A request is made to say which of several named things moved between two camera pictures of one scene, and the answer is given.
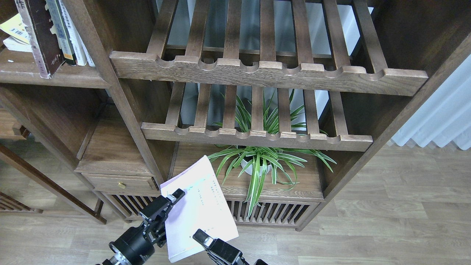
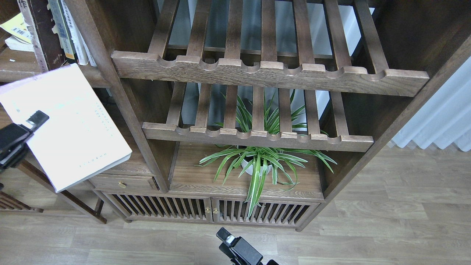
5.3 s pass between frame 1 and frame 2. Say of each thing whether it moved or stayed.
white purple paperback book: moved
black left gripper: moved
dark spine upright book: stayed
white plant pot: stayed
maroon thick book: moved
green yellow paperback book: stayed
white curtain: stayed
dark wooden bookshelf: stayed
